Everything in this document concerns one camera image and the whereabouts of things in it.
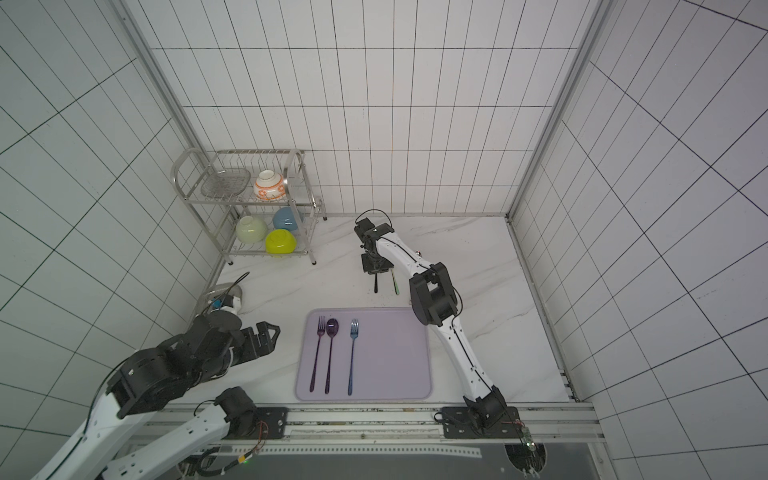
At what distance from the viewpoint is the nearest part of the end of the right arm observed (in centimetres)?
79

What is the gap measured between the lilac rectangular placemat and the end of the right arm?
149mm

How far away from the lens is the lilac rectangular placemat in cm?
79
